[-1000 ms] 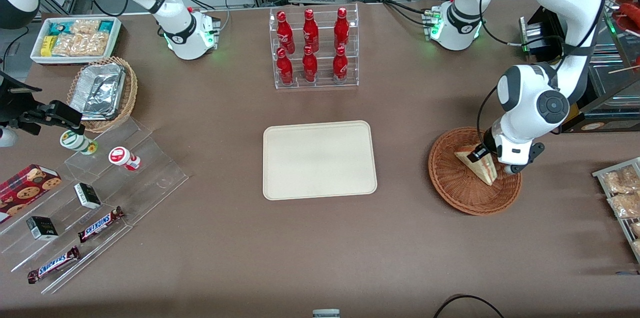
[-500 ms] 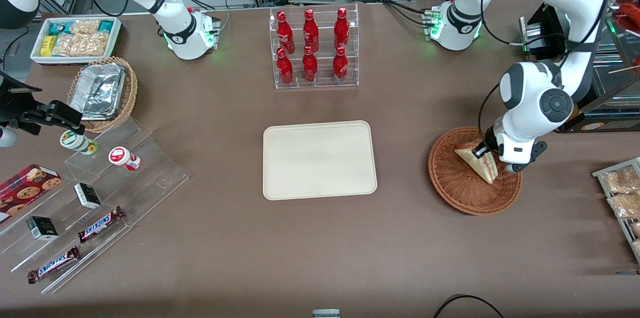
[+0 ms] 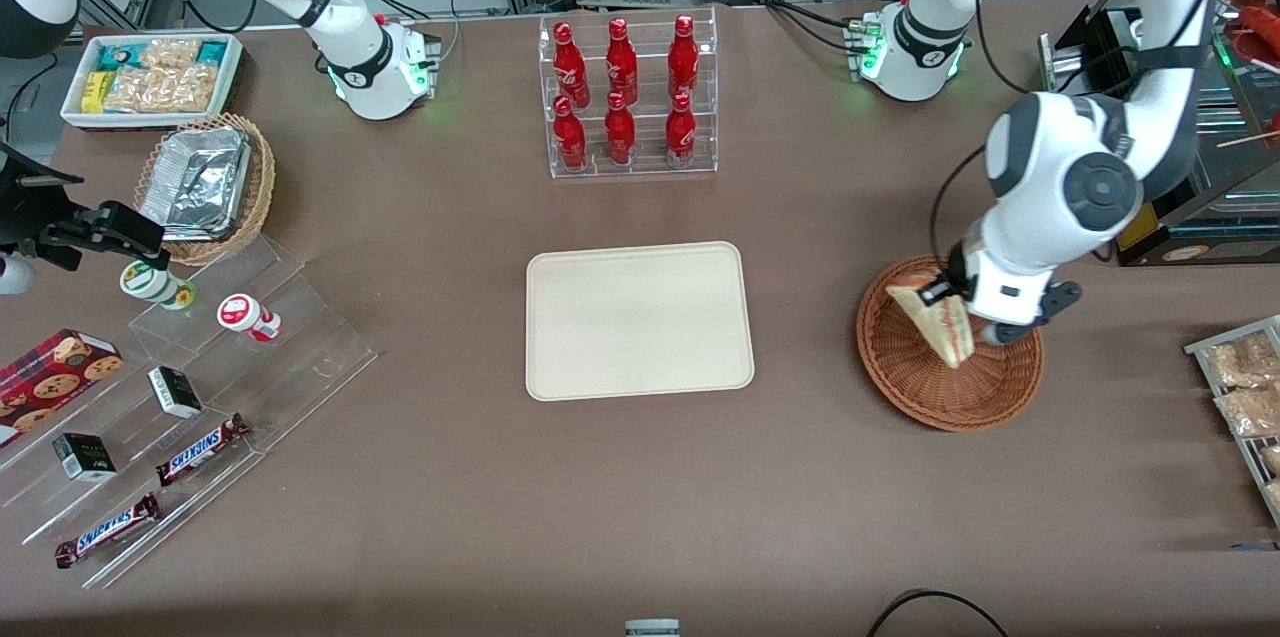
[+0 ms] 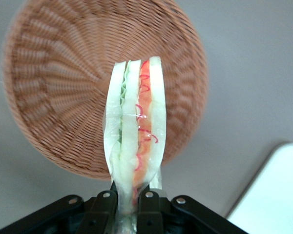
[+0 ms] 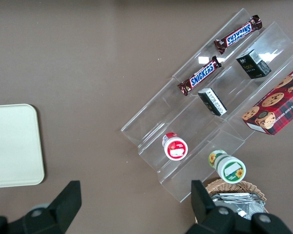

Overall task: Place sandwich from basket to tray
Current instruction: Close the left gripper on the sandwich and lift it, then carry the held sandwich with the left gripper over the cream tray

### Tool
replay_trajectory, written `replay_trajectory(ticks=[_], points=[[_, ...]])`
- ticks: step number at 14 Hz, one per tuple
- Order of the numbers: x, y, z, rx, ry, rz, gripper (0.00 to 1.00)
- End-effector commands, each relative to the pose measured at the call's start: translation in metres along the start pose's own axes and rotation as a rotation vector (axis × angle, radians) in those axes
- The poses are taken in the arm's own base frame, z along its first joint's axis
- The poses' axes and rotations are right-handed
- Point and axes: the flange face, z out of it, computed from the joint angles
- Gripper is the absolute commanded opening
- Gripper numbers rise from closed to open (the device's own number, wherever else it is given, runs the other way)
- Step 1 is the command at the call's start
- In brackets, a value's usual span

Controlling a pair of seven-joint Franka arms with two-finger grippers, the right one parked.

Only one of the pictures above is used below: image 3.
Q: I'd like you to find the red cola bottle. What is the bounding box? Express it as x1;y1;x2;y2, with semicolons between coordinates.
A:
667;14;701;104
605;17;640;107
552;21;592;109
664;92;698;169
604;91;638;167
552;96;589;171

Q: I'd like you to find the beige plastic tray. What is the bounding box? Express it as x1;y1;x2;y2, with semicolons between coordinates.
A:
525;241;756;403

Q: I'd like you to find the grey metal snack tray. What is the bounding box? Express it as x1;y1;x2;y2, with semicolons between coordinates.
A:
1184;314;1280;529

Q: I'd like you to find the black looped cable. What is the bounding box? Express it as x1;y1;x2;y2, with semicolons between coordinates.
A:
864;588;1012;637

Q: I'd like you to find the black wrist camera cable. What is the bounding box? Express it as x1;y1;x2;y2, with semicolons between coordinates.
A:
928;145;991;263

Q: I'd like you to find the white snack bin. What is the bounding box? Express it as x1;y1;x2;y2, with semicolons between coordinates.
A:
60;32;245;132

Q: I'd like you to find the Snickers bar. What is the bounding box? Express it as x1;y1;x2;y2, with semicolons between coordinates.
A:
54;492;162;570
154;413;252;489

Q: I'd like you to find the clear acrylic stepped display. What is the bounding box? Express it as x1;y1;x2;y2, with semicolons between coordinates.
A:
0;235;380;591

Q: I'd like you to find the steel warmer pan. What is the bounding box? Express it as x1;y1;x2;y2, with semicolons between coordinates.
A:
1198;103;1280;213

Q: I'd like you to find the white cup green label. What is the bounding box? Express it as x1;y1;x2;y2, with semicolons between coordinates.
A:
119;259;197;312

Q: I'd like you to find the brown wicker basket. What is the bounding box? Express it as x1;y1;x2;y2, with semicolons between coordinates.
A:
856;255;1047;433

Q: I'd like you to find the triangle sandwich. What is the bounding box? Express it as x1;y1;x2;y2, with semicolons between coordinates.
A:
885;285;977;370

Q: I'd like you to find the black food warmer yellow panel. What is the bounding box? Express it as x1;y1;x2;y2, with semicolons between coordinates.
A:
1038;0;1280;268

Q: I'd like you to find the clear acrylic bottle rack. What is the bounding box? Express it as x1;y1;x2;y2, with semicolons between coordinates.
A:
538;6;719;181

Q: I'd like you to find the red cookie box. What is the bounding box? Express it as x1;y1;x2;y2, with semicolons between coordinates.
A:
0;328;125;449

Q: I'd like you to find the white cup red label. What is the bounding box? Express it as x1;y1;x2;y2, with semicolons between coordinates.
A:
216;293;284;344

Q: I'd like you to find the small black box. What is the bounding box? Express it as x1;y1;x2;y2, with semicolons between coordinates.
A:
147;366;205;420
52;433;119;484

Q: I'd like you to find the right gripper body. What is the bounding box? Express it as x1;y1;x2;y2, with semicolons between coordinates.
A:
0;147;83;296

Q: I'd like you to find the clear cracker bag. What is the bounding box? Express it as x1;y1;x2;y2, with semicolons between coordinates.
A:
140;37;202;69
105;65;222;116

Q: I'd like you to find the silver foil tray stack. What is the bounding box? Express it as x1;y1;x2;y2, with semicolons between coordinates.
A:
139;126;252;241

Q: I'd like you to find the tan wicker basket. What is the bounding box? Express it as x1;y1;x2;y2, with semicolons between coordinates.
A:
133;112;277;268

